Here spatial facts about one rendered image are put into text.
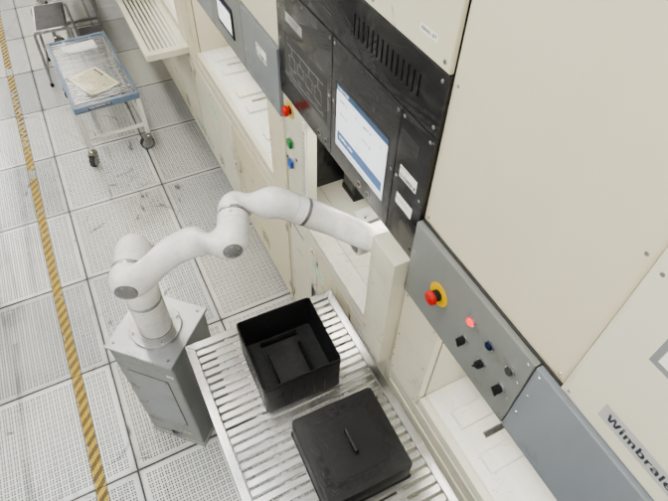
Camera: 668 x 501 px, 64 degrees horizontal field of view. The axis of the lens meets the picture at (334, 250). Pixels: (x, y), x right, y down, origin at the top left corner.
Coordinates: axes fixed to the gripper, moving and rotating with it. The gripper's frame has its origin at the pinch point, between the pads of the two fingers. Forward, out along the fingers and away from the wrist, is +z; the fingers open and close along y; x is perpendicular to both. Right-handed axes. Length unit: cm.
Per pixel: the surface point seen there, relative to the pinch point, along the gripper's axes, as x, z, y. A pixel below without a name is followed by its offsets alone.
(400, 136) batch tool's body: 53, -30, 14
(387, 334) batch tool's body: -15.1, -33.2, 26.9
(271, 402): -36, -72, 22
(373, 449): -33, -51, 51
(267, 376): -43, -69, 9
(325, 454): -33, -65, 46
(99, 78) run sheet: -73, -81, -258
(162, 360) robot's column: -43, -100, -14
